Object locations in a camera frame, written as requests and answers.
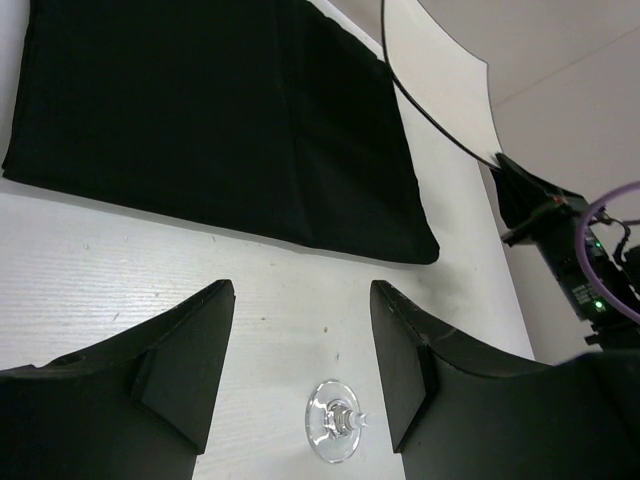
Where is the black cloth placemat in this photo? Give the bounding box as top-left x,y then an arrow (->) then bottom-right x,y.
3,1 -> 439,265

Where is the white square plate black rim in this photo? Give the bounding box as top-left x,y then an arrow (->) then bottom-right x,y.
381,1 -> 502,169

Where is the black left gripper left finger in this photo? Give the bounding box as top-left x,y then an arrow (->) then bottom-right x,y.
1,280 -> 235,479

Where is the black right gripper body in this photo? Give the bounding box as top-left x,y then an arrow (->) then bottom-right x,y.
502,179 -> 639,350

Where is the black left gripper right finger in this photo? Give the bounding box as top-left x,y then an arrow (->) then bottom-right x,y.
370,281 -> 639,479

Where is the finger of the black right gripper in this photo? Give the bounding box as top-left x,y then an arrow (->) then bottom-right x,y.
494,153 -> 545,229

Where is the clear wine glass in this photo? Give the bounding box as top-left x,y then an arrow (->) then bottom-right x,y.
305,379 -> 370,464

